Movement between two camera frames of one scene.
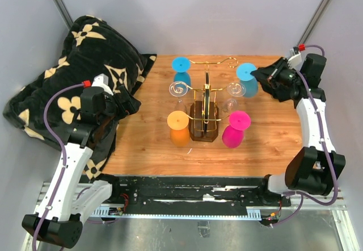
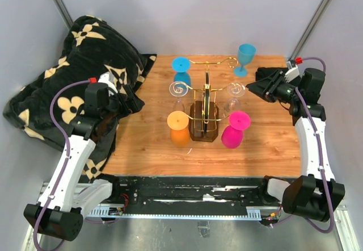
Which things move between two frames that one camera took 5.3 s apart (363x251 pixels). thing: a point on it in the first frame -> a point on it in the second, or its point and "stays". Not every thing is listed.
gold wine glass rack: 203,118 stays
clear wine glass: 234,90 stays
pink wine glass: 232,134 stays
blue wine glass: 249,83 -> 245,53
